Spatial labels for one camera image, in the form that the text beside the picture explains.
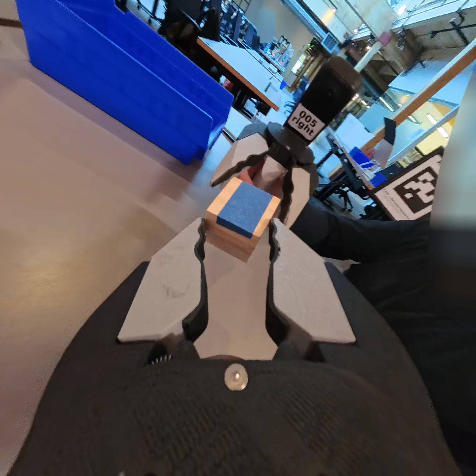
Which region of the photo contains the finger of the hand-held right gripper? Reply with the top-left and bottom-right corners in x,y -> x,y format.
210,133 -> 270,187
278,167 -> 312,228

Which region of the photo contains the blue storage box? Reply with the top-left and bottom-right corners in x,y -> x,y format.
349,147 -> 373,168

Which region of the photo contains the long white desk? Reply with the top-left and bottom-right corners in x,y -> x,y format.
196,36 -> 285,111

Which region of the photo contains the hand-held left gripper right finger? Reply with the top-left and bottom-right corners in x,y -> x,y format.
265,218 -> 356,358

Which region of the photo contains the person's right hand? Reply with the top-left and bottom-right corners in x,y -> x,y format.
238,165 -> 263,187

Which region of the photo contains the wooden cube with blue tape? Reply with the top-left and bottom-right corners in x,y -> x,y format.
206,177 -> 281,263

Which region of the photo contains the black office chair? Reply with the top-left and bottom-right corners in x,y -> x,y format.
160,5 -> 220,43

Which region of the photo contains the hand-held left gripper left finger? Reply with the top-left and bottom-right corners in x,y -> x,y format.
118,218 -> 209,346

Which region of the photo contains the black white coded sign board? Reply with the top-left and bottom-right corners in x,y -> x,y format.
370,147 -> 445,222

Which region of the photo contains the blue plastic bin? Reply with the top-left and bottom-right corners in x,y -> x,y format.
16,0 -> 234,165

